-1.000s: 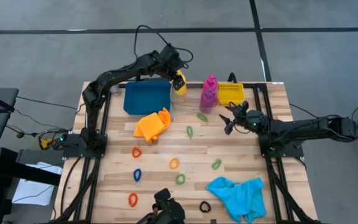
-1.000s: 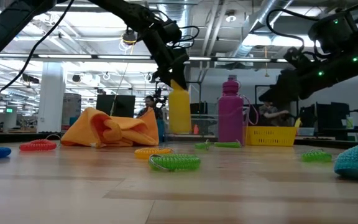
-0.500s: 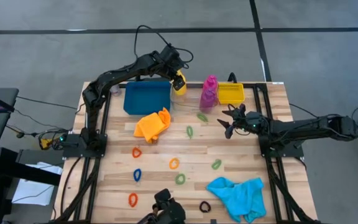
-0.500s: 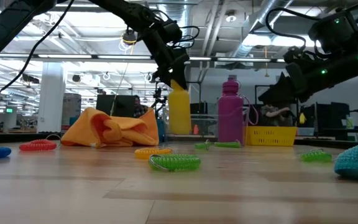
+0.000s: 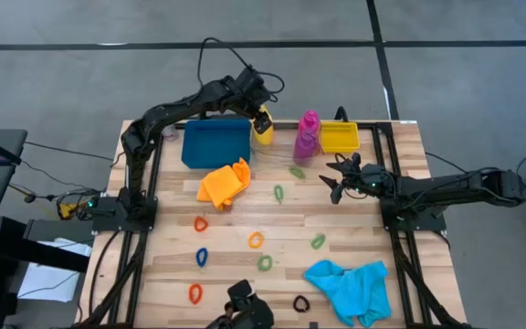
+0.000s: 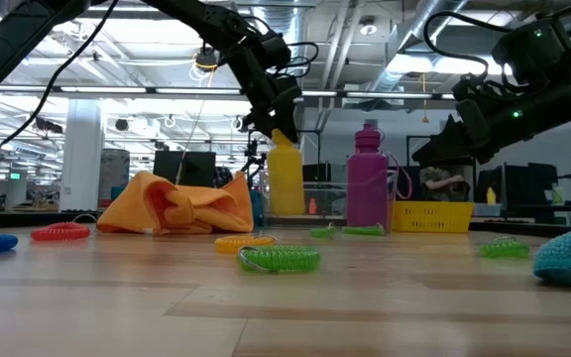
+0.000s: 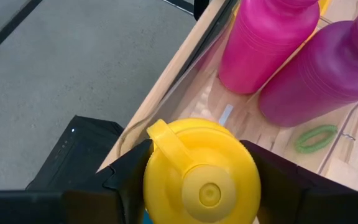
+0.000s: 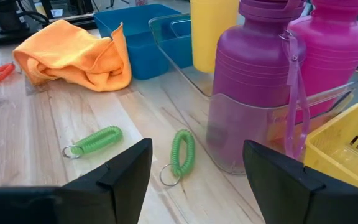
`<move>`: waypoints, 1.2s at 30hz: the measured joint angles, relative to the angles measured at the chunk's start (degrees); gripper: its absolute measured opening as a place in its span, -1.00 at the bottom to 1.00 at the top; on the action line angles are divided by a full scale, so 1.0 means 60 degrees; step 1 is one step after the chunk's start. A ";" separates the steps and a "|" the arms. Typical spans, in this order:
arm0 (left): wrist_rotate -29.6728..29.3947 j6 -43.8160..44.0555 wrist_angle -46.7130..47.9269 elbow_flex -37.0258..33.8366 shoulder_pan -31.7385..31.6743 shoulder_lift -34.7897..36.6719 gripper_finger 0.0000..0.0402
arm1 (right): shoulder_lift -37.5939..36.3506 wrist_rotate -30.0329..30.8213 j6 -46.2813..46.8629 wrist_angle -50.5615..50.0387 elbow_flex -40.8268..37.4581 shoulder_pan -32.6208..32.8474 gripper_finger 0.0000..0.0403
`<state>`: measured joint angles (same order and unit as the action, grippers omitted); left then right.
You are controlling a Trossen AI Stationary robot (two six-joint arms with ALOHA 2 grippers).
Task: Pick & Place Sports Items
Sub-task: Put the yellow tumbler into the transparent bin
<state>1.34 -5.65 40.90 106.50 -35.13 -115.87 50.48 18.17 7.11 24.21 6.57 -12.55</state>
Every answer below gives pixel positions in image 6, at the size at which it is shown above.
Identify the orange microfibre cloth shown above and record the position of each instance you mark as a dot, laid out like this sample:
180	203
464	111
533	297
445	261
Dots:
166	208

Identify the ribbed silver air duct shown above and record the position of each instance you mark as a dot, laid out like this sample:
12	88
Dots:
290	20

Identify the black bar with light strips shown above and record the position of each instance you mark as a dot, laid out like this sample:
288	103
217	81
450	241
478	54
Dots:
102	89

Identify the yellow plastic basket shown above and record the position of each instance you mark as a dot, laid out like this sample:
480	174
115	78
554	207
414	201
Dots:
431	217

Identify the small yellow bottle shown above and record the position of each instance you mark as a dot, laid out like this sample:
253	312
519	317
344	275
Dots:
491	196

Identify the small orange bottle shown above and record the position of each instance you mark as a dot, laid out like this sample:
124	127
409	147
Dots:
312	206

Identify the green coil wristband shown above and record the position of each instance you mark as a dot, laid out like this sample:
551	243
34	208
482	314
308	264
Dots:
505	249
280	259
363	230
322	232

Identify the black monitor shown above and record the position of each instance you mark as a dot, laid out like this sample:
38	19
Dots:
196	168

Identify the purple squeeze bottle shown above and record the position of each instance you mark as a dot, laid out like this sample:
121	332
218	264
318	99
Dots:
367	188

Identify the clear plastic container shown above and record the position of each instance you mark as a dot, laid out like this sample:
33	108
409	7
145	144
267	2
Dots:
325	198

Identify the grey barrel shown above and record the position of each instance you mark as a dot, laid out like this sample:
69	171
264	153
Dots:
114	171

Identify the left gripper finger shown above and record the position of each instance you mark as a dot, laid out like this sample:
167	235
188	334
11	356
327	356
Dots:
283	121

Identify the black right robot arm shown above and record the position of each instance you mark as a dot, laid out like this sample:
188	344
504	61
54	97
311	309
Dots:
553	99

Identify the white pillar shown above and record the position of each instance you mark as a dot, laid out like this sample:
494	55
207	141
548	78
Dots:
82	154

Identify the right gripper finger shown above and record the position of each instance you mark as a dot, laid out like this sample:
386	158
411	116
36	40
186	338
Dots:
446	146

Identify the smooth silver air duct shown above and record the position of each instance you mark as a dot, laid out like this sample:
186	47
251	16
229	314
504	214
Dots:
404	39

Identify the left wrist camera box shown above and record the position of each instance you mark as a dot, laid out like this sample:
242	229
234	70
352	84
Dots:
275	49

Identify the green exit sign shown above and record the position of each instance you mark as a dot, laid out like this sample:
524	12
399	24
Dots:
15	176

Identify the desk with dark monitors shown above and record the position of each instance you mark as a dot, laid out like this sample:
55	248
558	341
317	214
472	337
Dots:
528	188

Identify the red coil wristband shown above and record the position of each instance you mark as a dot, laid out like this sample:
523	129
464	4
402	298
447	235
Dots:
60	232

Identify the yellow squeeze bottle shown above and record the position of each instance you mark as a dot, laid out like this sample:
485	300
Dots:
285	178

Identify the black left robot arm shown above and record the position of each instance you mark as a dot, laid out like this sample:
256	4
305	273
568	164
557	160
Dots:
8	44

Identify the person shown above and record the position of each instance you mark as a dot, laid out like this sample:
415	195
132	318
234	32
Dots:
441	181

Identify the yellow coil wristband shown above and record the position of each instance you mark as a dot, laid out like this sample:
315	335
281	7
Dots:
236	244

